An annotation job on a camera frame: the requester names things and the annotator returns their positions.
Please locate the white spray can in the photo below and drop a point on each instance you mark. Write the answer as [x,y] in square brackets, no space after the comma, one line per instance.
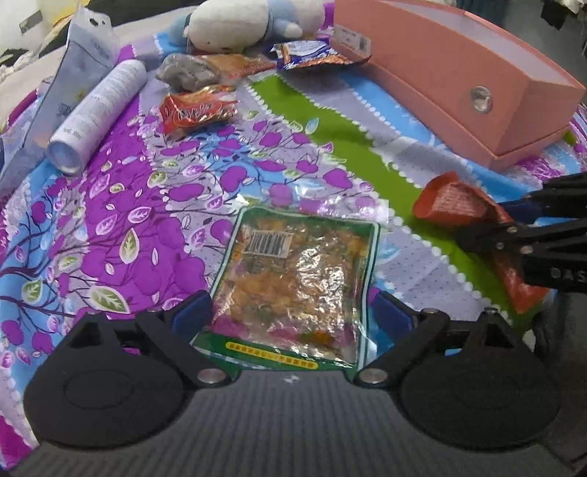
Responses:
[101,110]

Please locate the red foil snack packet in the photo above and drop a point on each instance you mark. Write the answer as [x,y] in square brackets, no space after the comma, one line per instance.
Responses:
[197,108]

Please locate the red and orange snack packet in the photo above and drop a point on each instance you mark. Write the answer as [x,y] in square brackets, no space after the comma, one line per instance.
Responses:
[454,202]

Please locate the purple floral bed sheet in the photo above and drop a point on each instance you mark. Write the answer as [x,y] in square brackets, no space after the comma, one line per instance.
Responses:
[137,220]

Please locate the pink cardboard box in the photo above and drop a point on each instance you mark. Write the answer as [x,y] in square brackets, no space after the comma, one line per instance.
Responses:
[435,69]

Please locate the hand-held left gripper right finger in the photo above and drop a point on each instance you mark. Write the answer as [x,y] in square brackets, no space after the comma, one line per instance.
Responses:
[394,314]

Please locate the white and blue plush toy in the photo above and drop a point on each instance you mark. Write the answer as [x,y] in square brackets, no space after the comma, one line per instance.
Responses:
[229,23]

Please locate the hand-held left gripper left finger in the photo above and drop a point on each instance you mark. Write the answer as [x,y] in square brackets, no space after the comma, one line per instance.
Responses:
[192,312]

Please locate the blue snack packet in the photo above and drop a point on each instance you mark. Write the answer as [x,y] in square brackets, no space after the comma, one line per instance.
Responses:
[312,52]

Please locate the orange and clear snack packet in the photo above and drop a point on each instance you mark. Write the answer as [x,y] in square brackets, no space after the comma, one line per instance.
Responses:
[183,71]

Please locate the white tube package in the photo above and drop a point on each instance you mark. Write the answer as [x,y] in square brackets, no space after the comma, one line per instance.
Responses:
[82,59]

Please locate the green bordered clear snack packet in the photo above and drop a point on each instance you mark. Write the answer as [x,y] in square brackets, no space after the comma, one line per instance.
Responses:
[293,275]

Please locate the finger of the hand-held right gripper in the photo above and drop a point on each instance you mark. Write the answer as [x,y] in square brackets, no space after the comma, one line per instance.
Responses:
[490,238]
[559,192]

